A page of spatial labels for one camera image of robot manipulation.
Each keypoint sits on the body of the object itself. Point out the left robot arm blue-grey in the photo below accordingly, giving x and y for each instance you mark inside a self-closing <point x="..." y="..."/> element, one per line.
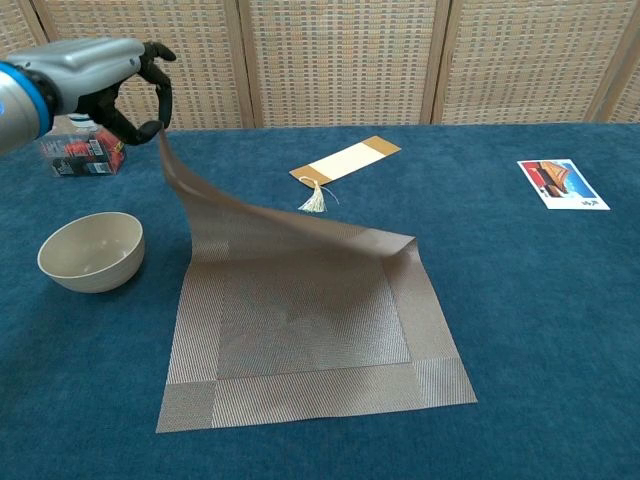
<point x="15" y="115"/>

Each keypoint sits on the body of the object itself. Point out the white paper cup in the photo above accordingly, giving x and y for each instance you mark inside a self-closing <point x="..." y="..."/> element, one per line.
<point x="80" y="121"/>

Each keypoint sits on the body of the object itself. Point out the colourful picture postcard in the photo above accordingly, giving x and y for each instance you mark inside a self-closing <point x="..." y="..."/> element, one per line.
<point x="562" y="184"/>

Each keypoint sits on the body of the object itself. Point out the beige round bowl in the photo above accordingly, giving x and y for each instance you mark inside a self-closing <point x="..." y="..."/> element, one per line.
<point x="92" y="255"/>

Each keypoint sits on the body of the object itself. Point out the woven bamboo folding screen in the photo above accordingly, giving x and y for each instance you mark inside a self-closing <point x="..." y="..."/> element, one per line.
<point x="340" y="60"/>

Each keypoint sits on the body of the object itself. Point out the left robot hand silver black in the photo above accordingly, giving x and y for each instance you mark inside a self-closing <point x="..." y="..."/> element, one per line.
<point x="90" y="65"/>

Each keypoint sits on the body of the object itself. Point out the beige woven placemat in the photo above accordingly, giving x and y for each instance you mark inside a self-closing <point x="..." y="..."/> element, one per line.
<point x="310" y="325"/>

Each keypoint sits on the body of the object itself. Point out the tan white bookmark with tassel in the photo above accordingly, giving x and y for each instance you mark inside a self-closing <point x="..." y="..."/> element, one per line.
<point x="345" y="160"/>

